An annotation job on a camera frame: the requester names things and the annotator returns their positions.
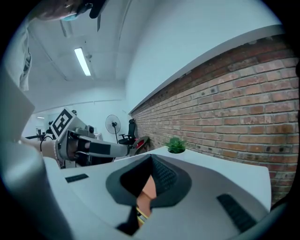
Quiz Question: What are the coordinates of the black standing fan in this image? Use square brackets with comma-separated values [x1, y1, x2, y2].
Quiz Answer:
[105, 114, 121, 144]

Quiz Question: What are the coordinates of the white square table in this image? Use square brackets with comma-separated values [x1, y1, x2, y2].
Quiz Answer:
[113, 146, 273, 208]

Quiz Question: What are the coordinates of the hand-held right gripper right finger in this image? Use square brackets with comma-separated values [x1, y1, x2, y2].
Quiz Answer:
[138, 154, 270, 240]

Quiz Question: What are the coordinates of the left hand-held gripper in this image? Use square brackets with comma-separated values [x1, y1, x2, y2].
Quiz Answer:
[50, 106, 130, 169]

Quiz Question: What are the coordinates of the black head-worn camera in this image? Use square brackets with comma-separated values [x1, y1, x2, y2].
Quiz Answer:
[77, 0, 106, 20]

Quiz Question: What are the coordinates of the long ceiling light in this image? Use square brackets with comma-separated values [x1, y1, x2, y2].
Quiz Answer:
[74, 47, 92, 77]

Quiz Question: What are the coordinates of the brown and red chair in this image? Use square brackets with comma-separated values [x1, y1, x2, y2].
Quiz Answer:
[132, 135, 151, 156]

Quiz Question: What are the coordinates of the black wrist hair tie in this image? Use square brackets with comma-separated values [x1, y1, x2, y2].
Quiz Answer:
[39, 135, 56, 153]

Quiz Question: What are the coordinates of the green potted plant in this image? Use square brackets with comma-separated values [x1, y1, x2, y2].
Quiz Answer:
[164, 137, 187, 154]

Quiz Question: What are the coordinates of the orange cardboard box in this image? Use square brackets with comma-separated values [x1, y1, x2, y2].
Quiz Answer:
[136, 175, 157, 227]

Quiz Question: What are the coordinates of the black office chair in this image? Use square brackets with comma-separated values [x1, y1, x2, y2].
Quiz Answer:
[118, 118, 138, 145]

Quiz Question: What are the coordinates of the yellow black utility knife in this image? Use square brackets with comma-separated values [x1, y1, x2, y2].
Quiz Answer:
[135, 206, 150, 223]

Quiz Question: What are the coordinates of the blue face mask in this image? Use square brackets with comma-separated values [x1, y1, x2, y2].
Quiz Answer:
[61, 13, 78, 23]

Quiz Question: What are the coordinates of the person's left hand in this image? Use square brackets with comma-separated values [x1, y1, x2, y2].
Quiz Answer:
[67, 138, 91, 157]

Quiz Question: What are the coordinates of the person's gray shirt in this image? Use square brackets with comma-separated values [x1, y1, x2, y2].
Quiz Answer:
[18, 22, 33, 92]

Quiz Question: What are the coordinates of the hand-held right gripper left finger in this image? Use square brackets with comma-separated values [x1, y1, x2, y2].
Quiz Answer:
[44, 154, 153, 240]

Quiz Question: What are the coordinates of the person's face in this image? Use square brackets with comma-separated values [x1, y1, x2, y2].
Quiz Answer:
[30, 0, 78, 22]

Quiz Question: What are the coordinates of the person's left forearm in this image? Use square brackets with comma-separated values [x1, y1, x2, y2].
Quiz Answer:
[20, 137, 58, 158]

